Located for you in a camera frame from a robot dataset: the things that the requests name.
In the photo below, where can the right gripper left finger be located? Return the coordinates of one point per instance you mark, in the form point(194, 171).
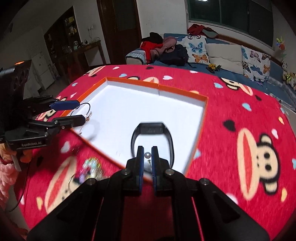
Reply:
point(135, 174)

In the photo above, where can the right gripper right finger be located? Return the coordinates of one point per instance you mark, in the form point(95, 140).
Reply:
point(162, 175)

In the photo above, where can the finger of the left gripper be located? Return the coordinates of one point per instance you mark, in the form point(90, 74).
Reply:
point(65, 105)
point(70, 121)

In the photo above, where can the pearl stud earring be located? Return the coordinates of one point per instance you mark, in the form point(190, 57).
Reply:
point(148, 155)

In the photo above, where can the large silver hoop bangle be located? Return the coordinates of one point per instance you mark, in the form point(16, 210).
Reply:
point(83, 109)

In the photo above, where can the orange shallow box tray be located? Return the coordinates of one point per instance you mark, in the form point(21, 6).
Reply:
point(118, 105)

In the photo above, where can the white refrigerator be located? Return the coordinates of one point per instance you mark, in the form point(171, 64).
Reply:
point(45, 76)

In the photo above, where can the dark wooden side table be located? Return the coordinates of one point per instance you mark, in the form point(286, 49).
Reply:
point(76, 61)

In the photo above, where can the black smart band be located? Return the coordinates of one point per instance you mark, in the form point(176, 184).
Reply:
point(154, 131)

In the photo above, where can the dark shelf cabinet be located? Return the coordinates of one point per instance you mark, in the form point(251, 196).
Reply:
point(61, 36)

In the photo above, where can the red monkey print blanket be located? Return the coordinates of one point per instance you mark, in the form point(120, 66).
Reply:
point(246, 148)

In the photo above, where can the dark wooden door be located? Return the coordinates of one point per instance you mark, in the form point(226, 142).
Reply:
point(121, 28)

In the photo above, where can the pile of clothes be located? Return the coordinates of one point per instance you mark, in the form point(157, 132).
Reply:
point(166, 50)

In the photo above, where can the yellow toy truck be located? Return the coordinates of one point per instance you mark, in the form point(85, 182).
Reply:
point(213, 68)

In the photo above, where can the left butterfly pillow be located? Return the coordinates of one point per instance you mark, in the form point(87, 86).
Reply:
point(195, 45)

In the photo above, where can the butterfly pillow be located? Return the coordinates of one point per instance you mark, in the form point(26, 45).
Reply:
point(195, 45)
point(256, 65)

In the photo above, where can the plain beige pillow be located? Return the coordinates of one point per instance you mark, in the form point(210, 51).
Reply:
point(228, 56)

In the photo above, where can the red cloth on sill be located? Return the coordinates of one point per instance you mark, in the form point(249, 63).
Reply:
point(196, 29)

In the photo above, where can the right butterfly pillow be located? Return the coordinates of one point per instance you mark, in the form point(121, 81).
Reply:
point(256, 65)

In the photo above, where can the blue sofa bed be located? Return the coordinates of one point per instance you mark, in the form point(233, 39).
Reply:
point(273, 85)

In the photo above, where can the plush toys pile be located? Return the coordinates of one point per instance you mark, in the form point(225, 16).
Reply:
point(288, 77)

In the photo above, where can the colourful toy flower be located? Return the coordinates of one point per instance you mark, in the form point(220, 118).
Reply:
point(280, 43)

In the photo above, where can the window with green frame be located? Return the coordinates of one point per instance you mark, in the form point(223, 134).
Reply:
point(254, 18)

